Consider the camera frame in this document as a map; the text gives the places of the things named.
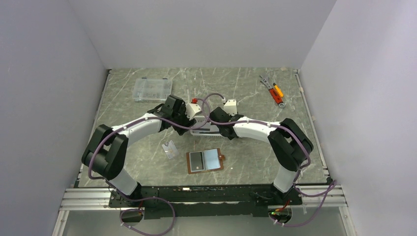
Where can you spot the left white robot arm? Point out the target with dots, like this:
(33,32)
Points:
(106,151)

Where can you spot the brown leather card holder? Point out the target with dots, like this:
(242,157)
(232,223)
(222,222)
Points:
(213,161)

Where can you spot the yellow handled screwdriver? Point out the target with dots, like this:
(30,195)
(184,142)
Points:
(278,90)

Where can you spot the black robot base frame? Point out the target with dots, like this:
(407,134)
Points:
(207,200)

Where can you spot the red adjustable wrench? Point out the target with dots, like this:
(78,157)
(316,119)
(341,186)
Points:
(277,98)

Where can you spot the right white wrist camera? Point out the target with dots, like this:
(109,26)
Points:
(230,107)

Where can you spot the clear plastic card sleeve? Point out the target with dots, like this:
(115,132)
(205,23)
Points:
(170,149)

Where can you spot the white plastic basket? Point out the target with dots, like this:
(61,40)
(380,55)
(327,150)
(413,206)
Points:
(208,130)

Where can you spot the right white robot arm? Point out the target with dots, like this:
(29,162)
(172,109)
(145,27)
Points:
(288,142)

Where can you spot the clear plastic organizer box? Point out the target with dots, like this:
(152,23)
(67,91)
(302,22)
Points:
(148,89)

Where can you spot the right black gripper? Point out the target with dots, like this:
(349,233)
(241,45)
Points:
(231,115)

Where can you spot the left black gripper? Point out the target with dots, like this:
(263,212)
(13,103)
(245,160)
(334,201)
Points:
(187,122)

